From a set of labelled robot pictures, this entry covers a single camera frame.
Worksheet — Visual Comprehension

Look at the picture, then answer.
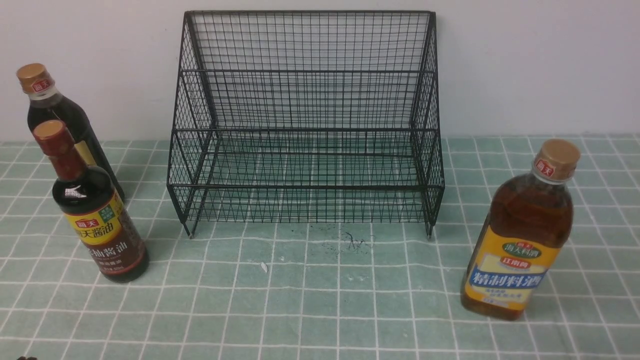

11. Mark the amber cooking wine bottle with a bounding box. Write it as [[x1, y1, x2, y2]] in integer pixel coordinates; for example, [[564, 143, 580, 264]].
[[461, 138, 581, 321]]

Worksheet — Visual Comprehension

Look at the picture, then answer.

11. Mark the dark soy sauce bottle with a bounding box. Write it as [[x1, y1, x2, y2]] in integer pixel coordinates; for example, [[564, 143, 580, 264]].
[[32, 120, 150, 283]]

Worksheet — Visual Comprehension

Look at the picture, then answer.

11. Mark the dark vinegar bottle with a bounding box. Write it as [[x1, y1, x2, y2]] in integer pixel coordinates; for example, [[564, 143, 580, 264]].
[[16, 63, 125, 199]]

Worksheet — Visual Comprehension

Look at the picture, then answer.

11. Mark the green checkered tablecloth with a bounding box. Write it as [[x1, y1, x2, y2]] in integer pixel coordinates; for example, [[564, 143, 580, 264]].
[[0, 134, 640, 360]]

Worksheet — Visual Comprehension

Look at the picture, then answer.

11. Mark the black wire mesh shelf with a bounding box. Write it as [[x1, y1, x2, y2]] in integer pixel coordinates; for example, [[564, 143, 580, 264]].
[[166, 10, 446, 237]]

